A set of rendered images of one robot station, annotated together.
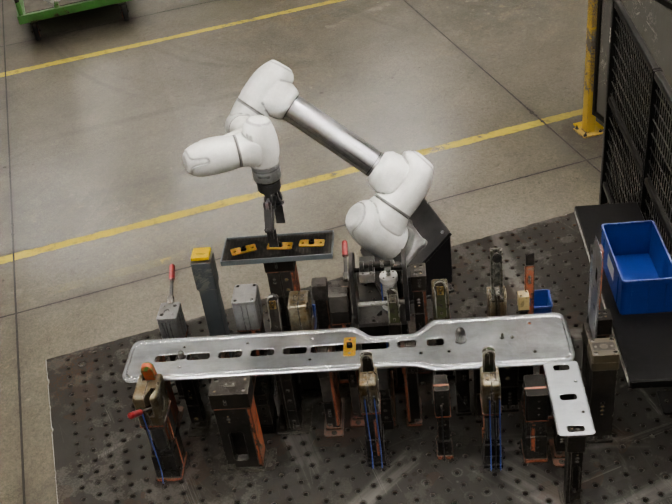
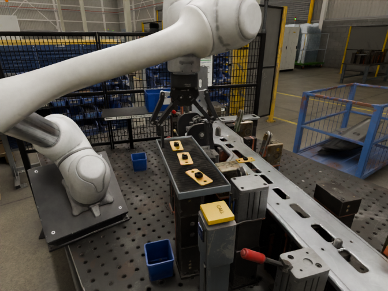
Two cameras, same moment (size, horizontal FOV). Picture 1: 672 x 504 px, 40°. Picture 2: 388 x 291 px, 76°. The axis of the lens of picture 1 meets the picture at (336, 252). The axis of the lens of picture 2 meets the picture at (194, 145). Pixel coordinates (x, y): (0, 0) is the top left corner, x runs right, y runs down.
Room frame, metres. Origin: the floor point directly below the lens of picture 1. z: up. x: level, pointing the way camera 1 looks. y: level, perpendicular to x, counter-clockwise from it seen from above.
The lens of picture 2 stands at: (2.79, 0.84, 1.51)
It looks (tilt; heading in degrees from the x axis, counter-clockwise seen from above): 23 degrees down; 247
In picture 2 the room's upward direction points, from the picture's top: straight up
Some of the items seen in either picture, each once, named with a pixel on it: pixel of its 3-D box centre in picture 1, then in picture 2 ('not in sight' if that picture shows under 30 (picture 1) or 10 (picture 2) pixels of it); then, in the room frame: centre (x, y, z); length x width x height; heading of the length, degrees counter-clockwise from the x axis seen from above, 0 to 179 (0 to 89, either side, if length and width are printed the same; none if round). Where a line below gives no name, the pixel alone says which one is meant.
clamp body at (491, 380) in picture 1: (490, 418); (243, 146); (1.93, -0.38, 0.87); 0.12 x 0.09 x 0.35; 174
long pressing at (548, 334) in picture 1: (343, 349); (249, 163); (2.18, 0.02, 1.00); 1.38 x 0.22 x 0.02; 84
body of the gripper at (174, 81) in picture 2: (269, 190); (184, 89); (2.54, 0.18, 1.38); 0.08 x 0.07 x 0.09; 169
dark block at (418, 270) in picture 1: (421, 320); not in sight; (2.37, -0.25, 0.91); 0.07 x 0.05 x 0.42; 174
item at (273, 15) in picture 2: not in sight; (260, 70); (0.01, -2.81, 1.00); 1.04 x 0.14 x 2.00; 13
